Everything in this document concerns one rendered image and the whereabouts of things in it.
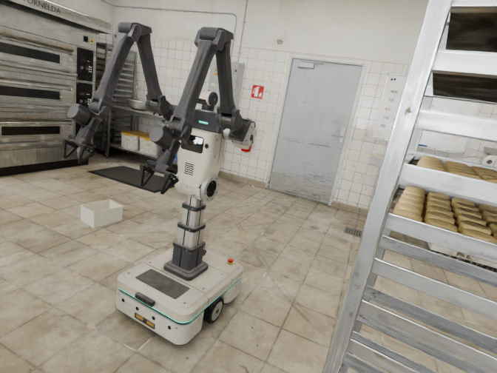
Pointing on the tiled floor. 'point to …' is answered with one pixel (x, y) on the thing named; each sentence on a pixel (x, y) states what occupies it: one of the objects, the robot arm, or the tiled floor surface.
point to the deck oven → (44, 82)
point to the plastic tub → (101, 213)
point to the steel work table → (133, 127)
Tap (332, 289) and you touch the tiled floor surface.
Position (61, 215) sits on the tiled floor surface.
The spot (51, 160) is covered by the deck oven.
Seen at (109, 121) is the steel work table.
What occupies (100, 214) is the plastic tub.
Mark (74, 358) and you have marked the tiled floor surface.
